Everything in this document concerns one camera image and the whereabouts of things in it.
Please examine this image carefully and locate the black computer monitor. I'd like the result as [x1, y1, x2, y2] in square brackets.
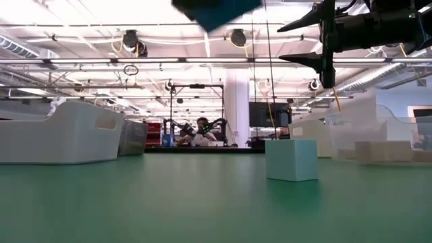
[248, 101, 293, 128]

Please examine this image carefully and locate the person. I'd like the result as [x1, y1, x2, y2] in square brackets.
[175, 117, 219, 147]

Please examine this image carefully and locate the red tool cabinet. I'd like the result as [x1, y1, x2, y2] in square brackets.
[146, 121, 163, 149]

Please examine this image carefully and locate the long ceiling light rail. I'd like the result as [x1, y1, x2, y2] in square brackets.
[0, 56, 432, 65]

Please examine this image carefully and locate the dark translucent plastic bin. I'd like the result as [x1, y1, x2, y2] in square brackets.
[117, 119, 149, 157]

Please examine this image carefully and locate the silver ventilation duct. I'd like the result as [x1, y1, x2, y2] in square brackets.
[0, 33, 60, 61]
[337, 50, 432, 94]

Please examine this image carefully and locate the black background gantry frame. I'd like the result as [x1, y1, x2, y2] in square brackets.
[169, 83, 225, 148]

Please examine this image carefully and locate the blue container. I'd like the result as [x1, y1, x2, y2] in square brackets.
[161, 133, 176, 148]

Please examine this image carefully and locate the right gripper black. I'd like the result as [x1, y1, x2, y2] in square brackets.
[276, 0, 423, 90]

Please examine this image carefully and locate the black background table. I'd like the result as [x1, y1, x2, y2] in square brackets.
[144, 146, 267, 155]

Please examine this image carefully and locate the thin yellow cable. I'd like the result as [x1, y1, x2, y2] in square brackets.
[267, 101, 280, 139]

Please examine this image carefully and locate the white building column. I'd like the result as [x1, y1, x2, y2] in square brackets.
[223, 69, 250, 149]

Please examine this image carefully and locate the dark blue block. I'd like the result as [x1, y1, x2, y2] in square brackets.
[184, 0, 263, 34]

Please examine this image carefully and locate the yellow hanging cable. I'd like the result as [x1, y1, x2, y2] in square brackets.
[332, 87, 342, 113]

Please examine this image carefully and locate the black hanging cable loop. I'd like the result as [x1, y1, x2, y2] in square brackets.
[123, 63, 140, 77]

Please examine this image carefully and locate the dark wall screen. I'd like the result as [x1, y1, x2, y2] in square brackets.
[407, 105, 432, 119]

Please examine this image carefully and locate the light teal cube block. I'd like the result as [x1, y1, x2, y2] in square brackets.
[265, 139, 319, 182]

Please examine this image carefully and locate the white crumpled object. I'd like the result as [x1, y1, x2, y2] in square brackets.
[47, 97, 68, 117]

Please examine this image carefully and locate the clear plastic bin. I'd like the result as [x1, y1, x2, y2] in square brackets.
[323, 104, 432, 166]

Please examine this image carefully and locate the white plastic bin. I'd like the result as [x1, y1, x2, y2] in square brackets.
[288, 118, 333, 159]
[0, 101, 126, 165]

